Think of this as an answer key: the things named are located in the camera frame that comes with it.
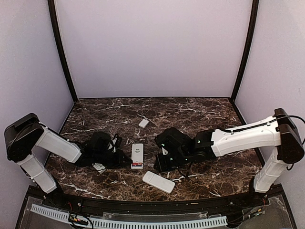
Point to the white remote face down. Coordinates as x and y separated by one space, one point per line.
158 182

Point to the black corner post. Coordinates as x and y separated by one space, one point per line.
60 49
246 51

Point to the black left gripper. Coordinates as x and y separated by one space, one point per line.
119 163

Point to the black left corner post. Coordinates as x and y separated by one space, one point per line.
60 49

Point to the black front rail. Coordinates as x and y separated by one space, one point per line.
99 206

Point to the black right corner post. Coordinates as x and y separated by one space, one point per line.
246 51

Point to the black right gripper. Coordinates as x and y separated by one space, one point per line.
159 165

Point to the white slotted cable duct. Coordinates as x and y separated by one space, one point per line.
129 221

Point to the small white buttoned remote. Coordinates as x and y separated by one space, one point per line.
99 168

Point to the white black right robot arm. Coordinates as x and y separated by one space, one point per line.
278 131

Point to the white TCL remote control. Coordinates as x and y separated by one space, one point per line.
137 156

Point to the white battery cover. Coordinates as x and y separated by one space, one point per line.
143 123

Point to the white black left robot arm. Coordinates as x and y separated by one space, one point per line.
28 132

